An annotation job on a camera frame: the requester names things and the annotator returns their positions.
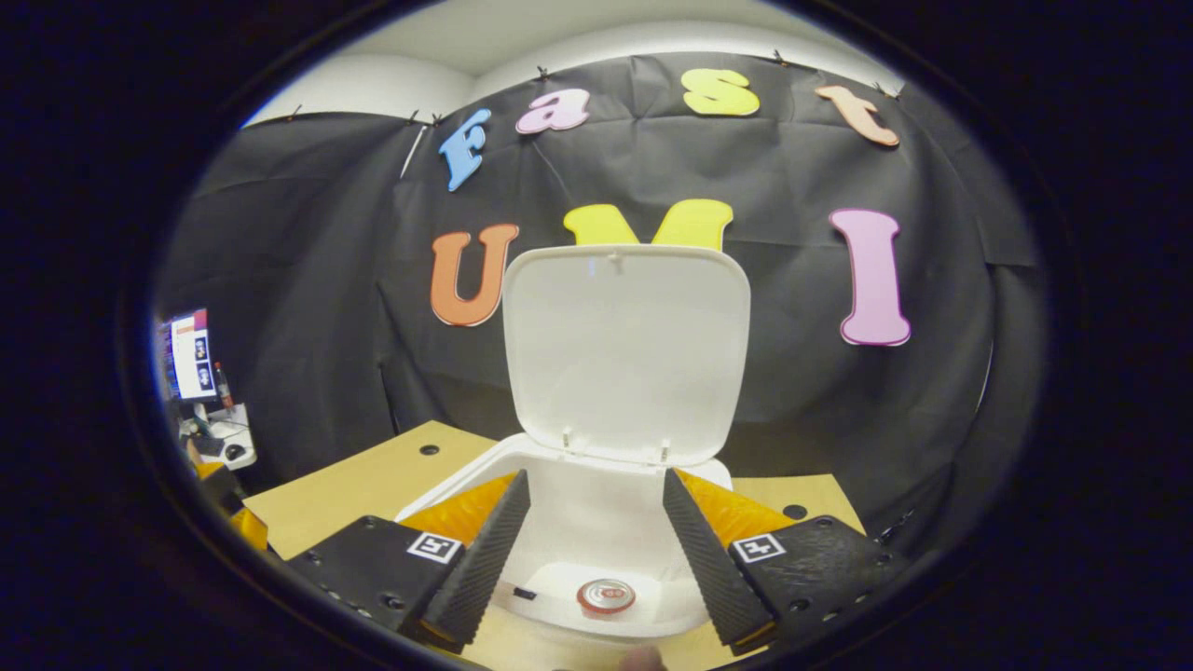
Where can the small dark bottle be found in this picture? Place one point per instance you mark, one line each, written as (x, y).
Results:
(222, 387)

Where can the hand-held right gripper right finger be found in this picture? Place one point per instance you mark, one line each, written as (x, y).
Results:
(713, 568)

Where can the computer monitor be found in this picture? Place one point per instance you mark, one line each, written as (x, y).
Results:
(191, 356)

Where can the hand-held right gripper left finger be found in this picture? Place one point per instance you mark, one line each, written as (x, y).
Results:
(485, 559)

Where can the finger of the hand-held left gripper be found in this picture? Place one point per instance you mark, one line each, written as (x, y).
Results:
(219, 485)
(252, 529)

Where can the white side desk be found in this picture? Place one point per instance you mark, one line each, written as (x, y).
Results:
(228, 433)

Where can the white desktop garbage bin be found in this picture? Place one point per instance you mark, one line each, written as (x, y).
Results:
(624, 354)

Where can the black backdrop cloth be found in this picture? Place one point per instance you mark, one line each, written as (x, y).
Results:
(326, 280)

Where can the wooden desktop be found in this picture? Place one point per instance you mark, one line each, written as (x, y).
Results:
(373, 485)

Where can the red pop can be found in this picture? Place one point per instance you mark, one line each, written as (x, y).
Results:
(606, 596)

